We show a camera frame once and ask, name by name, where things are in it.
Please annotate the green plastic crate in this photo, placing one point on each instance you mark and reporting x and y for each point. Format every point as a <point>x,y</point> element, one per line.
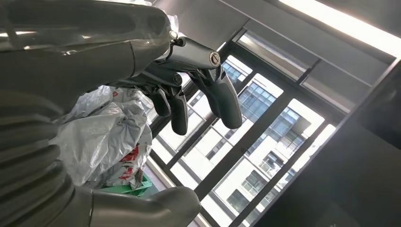
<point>125,189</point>

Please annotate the ceiling light strip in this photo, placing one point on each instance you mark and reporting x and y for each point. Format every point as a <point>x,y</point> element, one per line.
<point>351,26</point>

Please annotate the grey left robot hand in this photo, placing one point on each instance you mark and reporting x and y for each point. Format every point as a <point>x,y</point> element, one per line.
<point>78,47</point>

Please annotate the black scanner column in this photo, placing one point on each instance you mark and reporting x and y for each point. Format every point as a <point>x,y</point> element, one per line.
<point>338,181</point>

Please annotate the white plastic courier package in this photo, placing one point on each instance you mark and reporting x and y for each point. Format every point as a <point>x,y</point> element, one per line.
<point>100,141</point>

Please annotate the crumpled white grey courier package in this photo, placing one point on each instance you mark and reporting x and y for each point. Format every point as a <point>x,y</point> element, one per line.
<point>94,97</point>

